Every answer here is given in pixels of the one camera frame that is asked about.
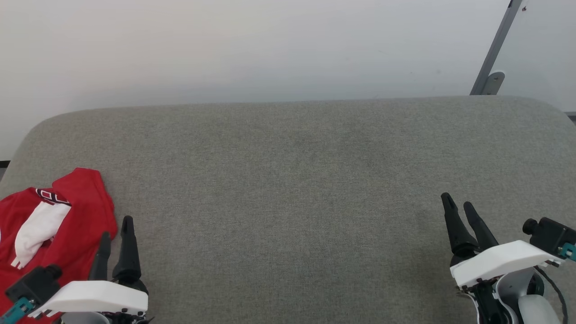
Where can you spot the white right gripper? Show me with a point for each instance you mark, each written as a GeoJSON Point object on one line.
{"type": "Point", "coordinates": [499, 263]}

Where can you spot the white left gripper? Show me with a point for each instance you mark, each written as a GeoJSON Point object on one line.
{"type": "Point", "coordinates": [94, 297]}

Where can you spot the red and white jersey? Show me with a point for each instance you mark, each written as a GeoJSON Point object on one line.
{"type": "Point", "coordinates": [76, 234]}

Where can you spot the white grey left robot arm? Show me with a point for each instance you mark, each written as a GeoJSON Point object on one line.
{"type": "Point", "coordinates": [85, 319]}

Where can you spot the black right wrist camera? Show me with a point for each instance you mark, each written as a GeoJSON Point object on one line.
{"type": "Point", "coordinates": [551, 234]}

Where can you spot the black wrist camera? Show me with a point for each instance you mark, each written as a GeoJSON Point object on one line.
{"type": "Point", "coordinates": [551, 234]}
{"type": "Point", "coordinates": [36, 283]}

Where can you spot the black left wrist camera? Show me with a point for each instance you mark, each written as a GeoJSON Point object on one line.
{"type": "Point", "coordinates": [36, 283]}

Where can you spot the teal right camera connector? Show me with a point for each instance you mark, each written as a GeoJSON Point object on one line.
{"type": "Point", "coordinates": [568, 252]}

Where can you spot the teal camera connector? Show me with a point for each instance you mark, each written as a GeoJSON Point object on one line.
{"type": "Point", "coordinates": [568, 252]}
{"type": "Point", "coordinates": [15, 310]}

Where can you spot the teal left camera connector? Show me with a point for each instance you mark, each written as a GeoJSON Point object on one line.
{"type": "Point", "coordinates": [15, 310]}

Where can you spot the grey metal frame post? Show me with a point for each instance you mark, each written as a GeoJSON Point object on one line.
{"type": "Point", "coordinates": [492, 58]}

